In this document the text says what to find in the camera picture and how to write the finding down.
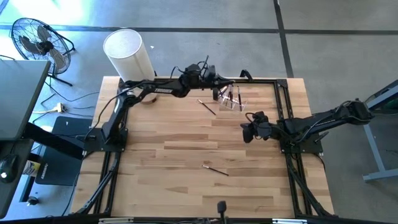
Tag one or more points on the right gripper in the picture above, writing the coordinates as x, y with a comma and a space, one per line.
261, 129

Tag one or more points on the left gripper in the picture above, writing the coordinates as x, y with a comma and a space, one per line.
213, 81

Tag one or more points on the thin black makeup brush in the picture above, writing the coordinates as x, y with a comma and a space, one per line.
223, 91
215, 170

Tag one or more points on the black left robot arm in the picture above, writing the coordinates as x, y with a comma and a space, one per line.
161, 88

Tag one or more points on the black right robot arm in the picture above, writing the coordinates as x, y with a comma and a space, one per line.
326, 119

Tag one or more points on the clear acrylic brush holder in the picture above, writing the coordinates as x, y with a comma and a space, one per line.
244, 104

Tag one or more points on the white shade wooden base lamp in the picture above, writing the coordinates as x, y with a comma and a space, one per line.
124, 53

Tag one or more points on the pale yellow power strip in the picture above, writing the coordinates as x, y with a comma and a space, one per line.
59, 108

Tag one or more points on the black desk leg beam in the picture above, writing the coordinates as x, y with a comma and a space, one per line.
53, 141

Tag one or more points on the black computer case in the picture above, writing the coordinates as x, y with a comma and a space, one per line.
59, 168

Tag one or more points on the black floor fan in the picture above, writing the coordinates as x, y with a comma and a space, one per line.
42, 46

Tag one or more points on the grey desk top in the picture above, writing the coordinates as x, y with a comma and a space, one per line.
18, 96

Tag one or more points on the yellow and white box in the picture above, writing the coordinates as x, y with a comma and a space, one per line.
31, 169

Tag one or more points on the black caster wheel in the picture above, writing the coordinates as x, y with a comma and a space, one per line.
32, 201

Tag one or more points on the black computer mouse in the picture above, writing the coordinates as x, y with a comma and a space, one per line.
7, 168

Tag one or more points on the dark desk surface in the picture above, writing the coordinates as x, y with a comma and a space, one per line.
9, 196

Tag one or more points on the black aluminium extrusion frame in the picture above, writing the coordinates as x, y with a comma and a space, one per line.
264, 80

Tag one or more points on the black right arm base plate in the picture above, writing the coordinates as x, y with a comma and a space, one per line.
311, 148

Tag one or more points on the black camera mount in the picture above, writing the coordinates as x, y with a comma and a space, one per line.
222, 207

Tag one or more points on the silver metal bracket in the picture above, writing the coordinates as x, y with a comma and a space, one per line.
289, 221
115, 221

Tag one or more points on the grey metal table frame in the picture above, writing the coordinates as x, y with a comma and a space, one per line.
373, 155

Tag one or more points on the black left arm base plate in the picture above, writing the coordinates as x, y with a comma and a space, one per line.
93, 144

